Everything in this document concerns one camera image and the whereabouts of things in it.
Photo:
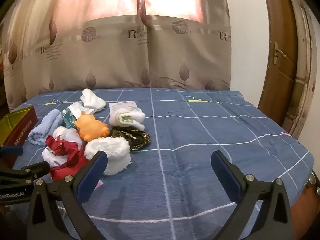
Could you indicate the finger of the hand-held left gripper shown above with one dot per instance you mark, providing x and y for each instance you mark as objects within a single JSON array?
[
  {"x": 35, "y": 169},
  {"x": 11, "y": 150}
]

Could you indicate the beige leaf-print curtain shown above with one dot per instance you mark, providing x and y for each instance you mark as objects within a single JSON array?
[
  {"x": 187, "y": 55},
  {"x": 75, "y": 55}
]

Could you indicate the light blue towel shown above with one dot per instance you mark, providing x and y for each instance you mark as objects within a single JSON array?
[{"x": 42, "y": 130}]

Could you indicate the blue checked bed sheet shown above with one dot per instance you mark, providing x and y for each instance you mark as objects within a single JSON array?
[{"x": 200, "y": 155}]

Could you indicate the teal and white plastic packet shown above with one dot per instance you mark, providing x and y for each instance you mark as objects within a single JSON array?
[{"x": 68, "y": 116}]

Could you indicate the white cloth with green patch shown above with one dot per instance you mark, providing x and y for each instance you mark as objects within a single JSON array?
[{"x": 135, "y": 120}]

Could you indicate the red tin box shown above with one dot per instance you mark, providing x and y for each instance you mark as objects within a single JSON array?
[{"x": 22, "y": 127}]

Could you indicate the white sock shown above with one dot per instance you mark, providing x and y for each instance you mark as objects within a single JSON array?
[{"x": 91, "y": 100}]

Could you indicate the orange plush toy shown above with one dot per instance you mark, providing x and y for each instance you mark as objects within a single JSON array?
[{"x": 90, "y": 127}]

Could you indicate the brown wooden door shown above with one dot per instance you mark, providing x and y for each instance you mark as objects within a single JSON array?
[{"x": 280, "y": 80}]

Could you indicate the red and white cloth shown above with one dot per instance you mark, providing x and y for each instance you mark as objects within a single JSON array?
[{"x": 65, "y": 152}]

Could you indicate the white fluffy cloth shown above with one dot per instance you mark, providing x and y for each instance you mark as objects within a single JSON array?
[{"x": 112, "y": 152}]

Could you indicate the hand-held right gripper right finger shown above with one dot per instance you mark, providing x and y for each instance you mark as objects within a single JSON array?
[{"x": 225, "y": 175}]

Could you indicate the brown studded bed frame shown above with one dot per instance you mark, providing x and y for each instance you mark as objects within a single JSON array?
[{"x": 307, "y": 205}]

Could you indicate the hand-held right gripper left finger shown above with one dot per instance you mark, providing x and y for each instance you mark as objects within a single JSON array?
[{"x": 91, "y": 177}]

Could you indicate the floral print white packet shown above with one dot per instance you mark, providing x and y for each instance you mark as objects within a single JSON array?
[{"x": 117, "y": 110}]

